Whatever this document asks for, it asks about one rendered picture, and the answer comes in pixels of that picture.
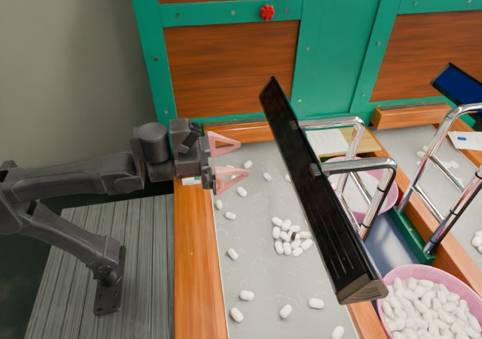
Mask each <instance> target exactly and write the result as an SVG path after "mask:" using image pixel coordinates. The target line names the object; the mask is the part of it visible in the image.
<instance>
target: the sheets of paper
mask: <svg viewBox="0 0 482 339"><path fill-rule="evenodd" d="M306 134H307V136H308V137H309V139H310V141H311V143H312V145H313V147H314V149H315V151H316V152H317V154H318V155H321V154H325V153H337V152H343V151H347V150H348V147H349V145H348V143H347V142H346V140H345V139H344V137H343V135H342V134H341V131H340V130H339V129H335V128H334V129H329V130H311V131H306Z"/></svg>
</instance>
